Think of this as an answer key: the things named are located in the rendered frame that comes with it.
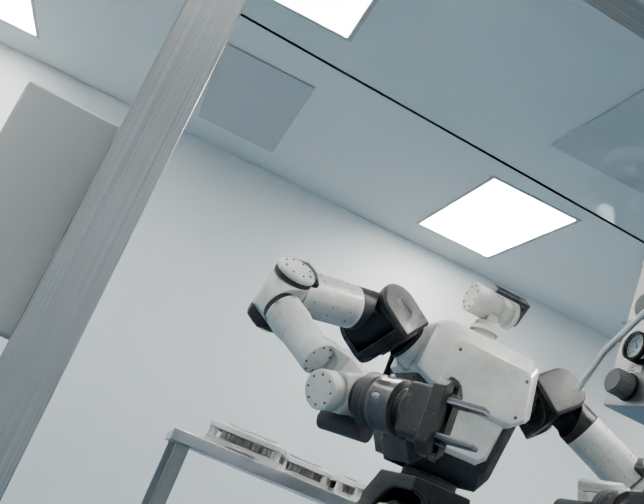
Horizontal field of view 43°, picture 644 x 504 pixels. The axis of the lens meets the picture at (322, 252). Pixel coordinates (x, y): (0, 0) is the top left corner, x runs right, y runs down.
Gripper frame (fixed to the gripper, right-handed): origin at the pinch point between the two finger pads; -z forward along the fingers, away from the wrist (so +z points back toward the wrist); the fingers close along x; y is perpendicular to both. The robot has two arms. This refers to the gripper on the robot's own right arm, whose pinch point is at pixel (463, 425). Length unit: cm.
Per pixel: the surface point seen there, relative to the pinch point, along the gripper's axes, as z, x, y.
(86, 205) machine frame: 12, 0, 64
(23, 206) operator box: 20, 2, 65
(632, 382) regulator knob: -26.4, -7.9, 12.5
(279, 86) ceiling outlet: 279, -190, -162
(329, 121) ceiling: 269, -192, -200
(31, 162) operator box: 21, -3, 67
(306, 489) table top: 84, 15, -76
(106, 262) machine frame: 10, 5, 60
